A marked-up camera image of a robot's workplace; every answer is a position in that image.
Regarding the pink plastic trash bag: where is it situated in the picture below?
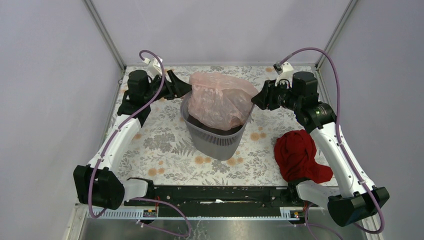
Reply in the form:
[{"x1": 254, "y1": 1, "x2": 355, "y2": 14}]
[{"x1": 187, "y1": 71, "x2": 259, "y2": 131}]

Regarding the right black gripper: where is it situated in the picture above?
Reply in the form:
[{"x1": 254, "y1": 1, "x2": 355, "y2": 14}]
[{"x1": 250, "y1": 77, "x2": 301, "y2": 112}]

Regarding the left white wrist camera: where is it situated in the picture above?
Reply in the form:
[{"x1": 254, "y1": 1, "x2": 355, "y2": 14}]
[{"x1": 142, "y1": 56, "x2": 163, "y2": 79}]

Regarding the purple cable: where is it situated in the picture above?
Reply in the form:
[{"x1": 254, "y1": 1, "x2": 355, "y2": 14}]
[
  {"x1": 87, "y1": 49, "x2": 193, "y2": 238},
  {"x1": 274, "y1": 47, "x2": 386, "y2": 240}
]

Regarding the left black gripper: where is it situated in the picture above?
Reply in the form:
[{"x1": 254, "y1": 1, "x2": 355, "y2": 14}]
[{"x1": 143, "y1": 69, "x2": 194, "y2": 104}]

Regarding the grey slotted cable duct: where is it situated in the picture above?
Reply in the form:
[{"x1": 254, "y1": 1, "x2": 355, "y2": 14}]
[{"x1": 100, "y1": 207, "x2": 301, "y2": 221}]

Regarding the red cloth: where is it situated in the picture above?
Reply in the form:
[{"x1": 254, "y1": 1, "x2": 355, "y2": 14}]
[{"x1": 273, "y1": 129, "x2": 334, "y2": 184}]

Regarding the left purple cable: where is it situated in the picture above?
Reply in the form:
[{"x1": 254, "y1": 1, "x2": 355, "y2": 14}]
[{"x1": 87, "y1": 49, "x2": 193, "y2": 238}]

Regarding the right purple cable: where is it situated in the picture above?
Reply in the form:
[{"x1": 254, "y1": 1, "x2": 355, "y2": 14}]
[{"x1": 274, "y1": 47, "x2": 386, "y2": 240}]

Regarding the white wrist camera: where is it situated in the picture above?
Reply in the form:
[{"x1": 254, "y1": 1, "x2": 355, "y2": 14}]
[
  {"x1": 273, "y1": 61, "x2": 294, "y2": 87},
  {"x1": 142, "y1": 56, "x2": 163, "y2": 79}
]

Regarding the grey plastic trash bin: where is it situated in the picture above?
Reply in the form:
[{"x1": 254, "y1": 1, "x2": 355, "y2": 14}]
[{"x1": 180, "y1": 92, "x2": 248, "y2": 161}]

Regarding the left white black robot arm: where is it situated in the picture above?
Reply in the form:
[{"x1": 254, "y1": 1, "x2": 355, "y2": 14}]
[{"x1": 73, "y1": 70, "x2": 192, "y2": 210}]

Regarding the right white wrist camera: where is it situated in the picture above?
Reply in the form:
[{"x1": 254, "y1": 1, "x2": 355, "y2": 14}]
[{"x1": 273, "y1": 61, "x2": 294, "y2": 87}]

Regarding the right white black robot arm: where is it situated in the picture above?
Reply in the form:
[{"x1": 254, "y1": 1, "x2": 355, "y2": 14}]
[{"x1": 251, "y1": 71, "x2": 390, "y2": 227}]

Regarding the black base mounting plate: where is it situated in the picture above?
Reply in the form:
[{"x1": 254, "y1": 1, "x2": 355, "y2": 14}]
[{"x1": 124, "y1": 185, "x2": 306, "y2": 215}]

